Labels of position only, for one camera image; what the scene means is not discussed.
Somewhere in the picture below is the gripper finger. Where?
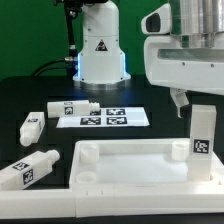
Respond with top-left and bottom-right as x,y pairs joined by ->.
170,88 -> 191,118

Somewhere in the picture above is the white paper marker sheet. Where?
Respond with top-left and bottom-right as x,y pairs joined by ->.
57,107 -> 150,128

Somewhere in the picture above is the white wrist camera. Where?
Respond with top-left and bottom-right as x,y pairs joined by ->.
141,3 -> 171,35

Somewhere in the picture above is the white L-shaped fence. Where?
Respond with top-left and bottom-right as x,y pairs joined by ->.
0,186 -> 224,219

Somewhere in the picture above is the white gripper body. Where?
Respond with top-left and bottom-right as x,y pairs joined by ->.
144,34 -> 224,95

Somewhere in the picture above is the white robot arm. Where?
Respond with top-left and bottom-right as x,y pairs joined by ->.
53,0 -> 224,109

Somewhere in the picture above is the white desk top tray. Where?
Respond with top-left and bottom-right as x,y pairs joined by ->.
69,138 -> 224,185

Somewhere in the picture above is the black cable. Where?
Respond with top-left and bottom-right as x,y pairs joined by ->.
30,58 -> 78,78

